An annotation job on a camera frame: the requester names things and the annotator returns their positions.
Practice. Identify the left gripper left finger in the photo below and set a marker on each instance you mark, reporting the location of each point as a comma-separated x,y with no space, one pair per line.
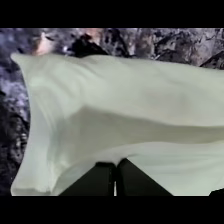
93,181

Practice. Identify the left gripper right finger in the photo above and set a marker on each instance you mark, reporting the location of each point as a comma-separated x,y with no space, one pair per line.
138,181

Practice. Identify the pale green T-shirt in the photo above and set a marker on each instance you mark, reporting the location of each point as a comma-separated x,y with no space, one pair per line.
133,100

